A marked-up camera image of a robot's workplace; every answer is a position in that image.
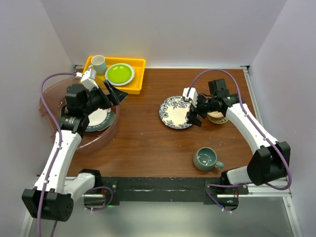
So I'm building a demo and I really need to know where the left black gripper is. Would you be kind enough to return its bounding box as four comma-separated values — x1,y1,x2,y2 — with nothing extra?
82,79,127,115

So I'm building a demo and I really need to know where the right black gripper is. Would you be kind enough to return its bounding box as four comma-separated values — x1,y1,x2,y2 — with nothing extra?
187,94,217,127

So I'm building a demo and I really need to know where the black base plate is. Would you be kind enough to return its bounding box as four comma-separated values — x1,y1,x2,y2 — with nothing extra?
83,176,247,206

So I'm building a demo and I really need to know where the teal ceramic mug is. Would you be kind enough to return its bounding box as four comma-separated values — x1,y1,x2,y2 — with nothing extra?
193,147,224,171

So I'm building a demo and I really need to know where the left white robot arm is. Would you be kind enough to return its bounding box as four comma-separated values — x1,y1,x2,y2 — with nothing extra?
22,81,128,222

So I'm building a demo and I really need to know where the lime green plate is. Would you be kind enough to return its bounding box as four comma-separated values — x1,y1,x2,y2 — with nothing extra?
105,63,135,86

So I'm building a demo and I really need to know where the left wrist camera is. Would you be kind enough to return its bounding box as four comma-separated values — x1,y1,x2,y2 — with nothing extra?
75,68,99,91

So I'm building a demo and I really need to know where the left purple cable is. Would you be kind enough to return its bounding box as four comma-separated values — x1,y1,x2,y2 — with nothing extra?
37,72,114,237

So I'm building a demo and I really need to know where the cream patterned bowl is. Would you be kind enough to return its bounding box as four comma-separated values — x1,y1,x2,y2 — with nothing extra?
207,111,228,124

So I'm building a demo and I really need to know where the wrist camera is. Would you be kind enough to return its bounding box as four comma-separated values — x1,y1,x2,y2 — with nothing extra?
75,68,99,91
182,87,198,108

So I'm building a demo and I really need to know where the pale green white mug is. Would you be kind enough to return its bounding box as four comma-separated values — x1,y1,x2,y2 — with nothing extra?
88,55,107,75

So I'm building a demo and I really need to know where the clear pink plastic bin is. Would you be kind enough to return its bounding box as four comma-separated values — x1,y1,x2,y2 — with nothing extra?
39,77,119,155

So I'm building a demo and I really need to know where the green rim lettered plate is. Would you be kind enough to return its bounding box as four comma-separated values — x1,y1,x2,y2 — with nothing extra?
85,109,116,132

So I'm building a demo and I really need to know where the dark floral plate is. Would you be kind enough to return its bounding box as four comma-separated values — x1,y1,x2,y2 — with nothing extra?
159,96,192,129

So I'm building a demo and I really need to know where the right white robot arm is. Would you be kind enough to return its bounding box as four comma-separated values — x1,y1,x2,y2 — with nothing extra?
183,79,290,194

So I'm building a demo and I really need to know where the yellow plastic tray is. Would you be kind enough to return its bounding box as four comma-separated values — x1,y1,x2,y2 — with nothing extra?
83,56,146,94

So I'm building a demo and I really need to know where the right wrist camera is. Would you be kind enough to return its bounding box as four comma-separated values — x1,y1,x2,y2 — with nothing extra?
182,87,198,108

